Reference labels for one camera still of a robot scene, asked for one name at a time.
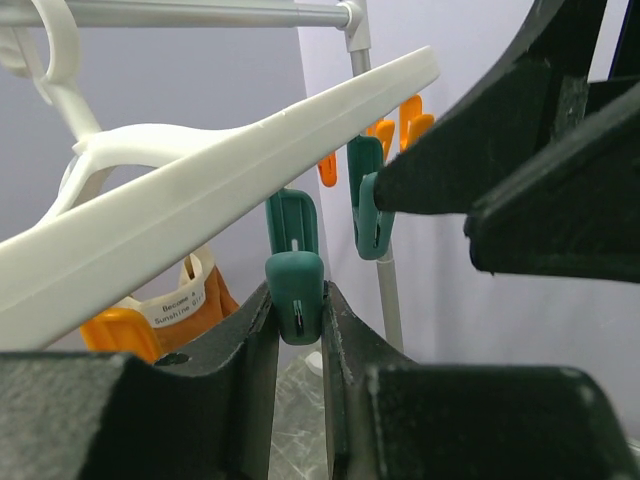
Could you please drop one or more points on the orange underwear on right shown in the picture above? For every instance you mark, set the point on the orange underwear on right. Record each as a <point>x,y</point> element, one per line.
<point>200,302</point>

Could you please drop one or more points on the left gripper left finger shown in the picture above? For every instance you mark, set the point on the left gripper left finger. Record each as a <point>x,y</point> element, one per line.
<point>202,412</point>

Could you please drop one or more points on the orange clip front right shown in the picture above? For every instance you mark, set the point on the orange clip front right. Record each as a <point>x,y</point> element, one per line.
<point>413,122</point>

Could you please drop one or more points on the orange clip front left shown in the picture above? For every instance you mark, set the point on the orange clip front left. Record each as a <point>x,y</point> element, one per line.
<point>122,330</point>

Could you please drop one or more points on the white oval clip hanger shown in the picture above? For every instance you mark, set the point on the white oval clip hanger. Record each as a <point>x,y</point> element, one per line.
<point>58,274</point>

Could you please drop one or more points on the teal clip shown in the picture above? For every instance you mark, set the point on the teal clip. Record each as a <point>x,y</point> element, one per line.
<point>372,227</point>
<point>295,270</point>

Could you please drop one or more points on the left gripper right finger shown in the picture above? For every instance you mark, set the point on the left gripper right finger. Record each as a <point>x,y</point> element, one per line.
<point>389,417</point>

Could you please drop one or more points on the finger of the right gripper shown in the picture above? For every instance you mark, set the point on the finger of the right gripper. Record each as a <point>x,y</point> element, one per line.
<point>572,210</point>
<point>536,92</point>

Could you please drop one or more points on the orange clip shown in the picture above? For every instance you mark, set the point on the orange clip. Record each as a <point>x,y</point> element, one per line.
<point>413,122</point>
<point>122,330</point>

